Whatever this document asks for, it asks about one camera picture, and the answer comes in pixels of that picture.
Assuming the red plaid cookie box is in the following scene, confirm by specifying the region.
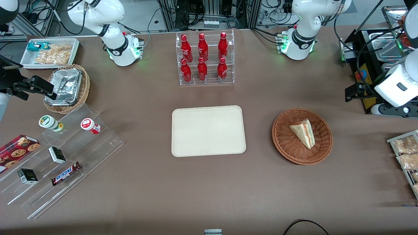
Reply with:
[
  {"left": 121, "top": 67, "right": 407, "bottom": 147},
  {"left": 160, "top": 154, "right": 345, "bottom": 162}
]
[{"left": 0, "top": 134, "right": 40, "bottom": 174}]

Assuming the snickers chocolate bar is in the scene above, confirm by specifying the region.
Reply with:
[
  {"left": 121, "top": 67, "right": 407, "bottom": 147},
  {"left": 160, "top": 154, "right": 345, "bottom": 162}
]
[{"left": 51, "top": 162, "right": 82, "bottom": 186}]

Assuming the brown round wicker basket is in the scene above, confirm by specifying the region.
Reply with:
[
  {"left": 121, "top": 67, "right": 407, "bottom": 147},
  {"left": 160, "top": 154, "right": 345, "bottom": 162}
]
[{"left": 272, "top": 108, "right": 333, "bottom": 165}]

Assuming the clear bag of crackers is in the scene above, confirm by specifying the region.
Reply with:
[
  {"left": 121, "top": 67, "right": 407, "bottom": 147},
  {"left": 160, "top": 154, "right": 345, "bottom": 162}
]
[
  {"left": 46, "top": 44, "right": 72, "bottom": 53},
  {"left": 34, "top": 49, "right": 72, "bottom": 65}
]

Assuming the metal wire tray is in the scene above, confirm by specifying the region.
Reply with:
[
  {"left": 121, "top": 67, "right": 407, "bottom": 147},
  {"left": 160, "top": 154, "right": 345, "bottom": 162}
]
[{"left": 387, "top": 130, "right": 418, "bottom": 199}]

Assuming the aluminium frame rack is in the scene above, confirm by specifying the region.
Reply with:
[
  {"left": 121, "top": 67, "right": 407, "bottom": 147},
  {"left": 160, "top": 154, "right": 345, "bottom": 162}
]
[{"left": 157, "top": 0, "right": 262, "bottom": 31}]

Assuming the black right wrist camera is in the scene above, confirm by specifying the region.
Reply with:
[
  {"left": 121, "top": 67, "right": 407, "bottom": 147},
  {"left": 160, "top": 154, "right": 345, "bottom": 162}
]
[{"left": 0, "top": 55, "right": 24, "bottom": 79}]

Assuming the light wicker basket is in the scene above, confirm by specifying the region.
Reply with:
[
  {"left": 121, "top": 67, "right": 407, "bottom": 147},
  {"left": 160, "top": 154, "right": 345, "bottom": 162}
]
[{"left": 43, "top": 64, "right": 90, "bottom": 114}]

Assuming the teal snack packet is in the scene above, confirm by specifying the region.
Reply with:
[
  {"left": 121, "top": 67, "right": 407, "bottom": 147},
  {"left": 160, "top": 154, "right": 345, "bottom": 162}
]
[{"left": 27, "top": 42, "right": 49, "bottom": 52}]

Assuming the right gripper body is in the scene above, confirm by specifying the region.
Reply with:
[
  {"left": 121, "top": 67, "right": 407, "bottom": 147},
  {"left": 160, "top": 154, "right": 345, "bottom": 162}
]
[{"left": 0, "top": 70, "right": 15, "bottom": 122}]

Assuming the beige plastic tray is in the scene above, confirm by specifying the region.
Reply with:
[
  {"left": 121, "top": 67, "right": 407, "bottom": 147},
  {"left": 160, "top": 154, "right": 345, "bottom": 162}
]
[{"left": 171, "top": 105, "right": 246, "bottom": 157}]

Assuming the red lid white jar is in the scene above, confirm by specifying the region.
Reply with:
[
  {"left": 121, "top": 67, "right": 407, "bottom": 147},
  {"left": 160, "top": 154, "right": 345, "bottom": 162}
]
[{"left": 81, "top": 118, "right": 101, "bottom": 134}]

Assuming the red cola bottle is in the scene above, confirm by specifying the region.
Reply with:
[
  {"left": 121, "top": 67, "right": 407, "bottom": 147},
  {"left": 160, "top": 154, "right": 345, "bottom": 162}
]
[
  {"left": 181, "top": 34, "right": 193, "bottom": 62},
  {"left": 217, "top": 57, "right": 228, "bottom": 82},
  {"left": 180, "top": 58, "right": 192, "bottom": 83},
  {"left": 197, "top": 33, "right": 209, "bottom": 62},
  {"left": 197, "top": 57, "right": 208, "bottom": 81},
  {"left": 218, "top": 32, "right": 228, "bottom": 60}
]

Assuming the black food warmer machine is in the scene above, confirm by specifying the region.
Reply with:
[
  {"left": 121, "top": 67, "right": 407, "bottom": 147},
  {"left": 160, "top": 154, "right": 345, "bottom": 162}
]
[{"left": 340, "top": 5, "right": 418, "bottom": 115}]

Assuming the black cable loop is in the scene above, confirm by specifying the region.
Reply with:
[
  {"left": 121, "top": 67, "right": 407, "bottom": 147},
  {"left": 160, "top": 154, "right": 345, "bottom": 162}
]
[{"left": 283, "top": 219, "right": 330, "bottom": 235}]

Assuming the triangular sandwich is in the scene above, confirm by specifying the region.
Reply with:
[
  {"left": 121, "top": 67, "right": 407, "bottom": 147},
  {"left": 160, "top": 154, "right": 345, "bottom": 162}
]
[{"left": 289, "top": 119, "right": 316, "bottom": 149}]

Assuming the small black carton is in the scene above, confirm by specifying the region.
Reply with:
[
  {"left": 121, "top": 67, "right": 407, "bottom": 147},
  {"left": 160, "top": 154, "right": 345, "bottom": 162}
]
[
  {"left": 17, "top": 168, "right": 39, "bottom": 185},
  {"left": 48, "top": 147, "right": 67, "bottom": 164}
]

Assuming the white rectangular plastic bin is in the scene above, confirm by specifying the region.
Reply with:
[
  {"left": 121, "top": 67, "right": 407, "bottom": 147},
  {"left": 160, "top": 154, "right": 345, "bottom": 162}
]
[{"left": 20, "top": 38, "right": 80, "bottom": 70}]

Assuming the green lid white jar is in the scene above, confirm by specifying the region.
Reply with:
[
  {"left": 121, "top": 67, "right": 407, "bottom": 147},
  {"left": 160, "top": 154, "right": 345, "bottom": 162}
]
[{"left": 39, "top": 115, "right": 64, "bottom": 133}]

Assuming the aluminium foil container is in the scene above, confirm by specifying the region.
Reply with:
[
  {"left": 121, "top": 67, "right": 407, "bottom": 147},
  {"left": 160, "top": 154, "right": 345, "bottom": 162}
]
[{"left": 45, "top": 68, "right": 83, "bottom": 106}]

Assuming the clear acrylic bottle rack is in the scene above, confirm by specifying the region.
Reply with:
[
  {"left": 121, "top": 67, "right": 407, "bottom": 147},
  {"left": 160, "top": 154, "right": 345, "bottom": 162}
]
[{"left": 176, "top": 29, "right": 235, "bottom": 86}]

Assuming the clear acrylic step display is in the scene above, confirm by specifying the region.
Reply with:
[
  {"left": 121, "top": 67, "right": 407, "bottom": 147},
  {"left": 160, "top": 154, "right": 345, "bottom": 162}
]
[{"left": 0, "top": 104, "right": 124, "bottom": 220}]

